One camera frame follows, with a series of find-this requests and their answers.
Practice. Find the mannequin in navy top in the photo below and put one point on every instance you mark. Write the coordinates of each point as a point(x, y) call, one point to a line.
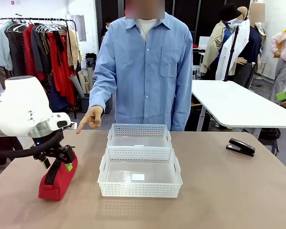
point(252, 45)

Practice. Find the person's left forearm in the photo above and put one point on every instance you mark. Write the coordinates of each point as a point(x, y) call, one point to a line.
point(184, 105)

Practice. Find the black clothes rack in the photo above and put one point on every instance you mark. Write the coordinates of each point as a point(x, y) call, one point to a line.
point(38, 19)

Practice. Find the white shirt on mannequin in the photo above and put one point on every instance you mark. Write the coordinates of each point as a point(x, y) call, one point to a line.
point(240, 38)

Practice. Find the dark brown jacket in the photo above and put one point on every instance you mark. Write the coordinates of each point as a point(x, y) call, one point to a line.
point(4, 143)

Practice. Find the red hanging jacket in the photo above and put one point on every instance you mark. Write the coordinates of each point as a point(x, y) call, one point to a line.
point(28, 55)

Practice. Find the long red hanging dress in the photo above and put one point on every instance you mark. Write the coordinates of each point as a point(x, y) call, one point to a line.
point(60, 76)

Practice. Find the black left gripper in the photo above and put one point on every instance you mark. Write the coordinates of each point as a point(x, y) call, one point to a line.
point(46, 150)

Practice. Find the light blue hanging garment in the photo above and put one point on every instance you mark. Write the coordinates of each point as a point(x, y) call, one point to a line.
point(3, 47)

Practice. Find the background person dark hair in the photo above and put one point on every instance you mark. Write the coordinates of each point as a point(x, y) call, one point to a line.
point(107, 27)

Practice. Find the grey paper roll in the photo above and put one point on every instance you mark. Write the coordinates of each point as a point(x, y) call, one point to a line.
point(77, 86)

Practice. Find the white background table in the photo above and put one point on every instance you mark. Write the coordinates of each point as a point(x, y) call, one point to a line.
point(240, 105)

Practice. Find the mannequin in beige trench coat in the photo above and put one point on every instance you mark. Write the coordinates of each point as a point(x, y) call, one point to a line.
point(214, 47)

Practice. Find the dark blue denim garment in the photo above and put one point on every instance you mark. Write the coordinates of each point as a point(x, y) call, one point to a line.
point(57, 100)

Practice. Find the grey cardboard tube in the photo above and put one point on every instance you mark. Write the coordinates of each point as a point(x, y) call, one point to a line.
point(90, 81)

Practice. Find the white perforated plastic basket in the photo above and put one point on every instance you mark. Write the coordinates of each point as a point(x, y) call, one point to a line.
point(114, 190)
point(138, 130)

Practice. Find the black stapler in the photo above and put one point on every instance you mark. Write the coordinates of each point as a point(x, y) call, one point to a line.
point(240, 146)

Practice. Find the person's right hand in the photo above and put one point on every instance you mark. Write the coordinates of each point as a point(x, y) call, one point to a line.
point(94, 118)

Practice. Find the white framed wall panel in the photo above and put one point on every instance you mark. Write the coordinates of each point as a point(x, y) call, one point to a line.
point(77, 27)

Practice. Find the beige hanging jacket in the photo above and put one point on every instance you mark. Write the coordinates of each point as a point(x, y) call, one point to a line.
point(72, 47)

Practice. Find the black hat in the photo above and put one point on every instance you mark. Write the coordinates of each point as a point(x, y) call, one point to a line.
point(228, 13)

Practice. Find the red pouch black zipper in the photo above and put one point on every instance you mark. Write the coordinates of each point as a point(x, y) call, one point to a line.
point(54, 187)

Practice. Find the grey hanging jacket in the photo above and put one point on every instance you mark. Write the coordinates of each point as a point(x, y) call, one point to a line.
point(38, 47)

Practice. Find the black tripod pole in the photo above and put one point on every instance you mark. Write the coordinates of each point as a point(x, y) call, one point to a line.
point(231, 52)

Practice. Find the dark grey hanging coat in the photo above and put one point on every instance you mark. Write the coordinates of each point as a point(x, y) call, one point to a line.
point(15, 52)

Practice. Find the black bag under table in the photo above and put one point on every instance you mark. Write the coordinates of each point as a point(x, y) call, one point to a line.
point(269, 136)

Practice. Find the dark grey storage bin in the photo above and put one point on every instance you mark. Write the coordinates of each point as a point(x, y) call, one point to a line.
point(84, 103)

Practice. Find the person's right forearm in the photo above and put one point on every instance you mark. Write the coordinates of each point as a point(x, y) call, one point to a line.
point(101, 95)

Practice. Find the person in blue shirt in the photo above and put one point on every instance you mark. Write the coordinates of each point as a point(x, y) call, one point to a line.
point(145, 83)

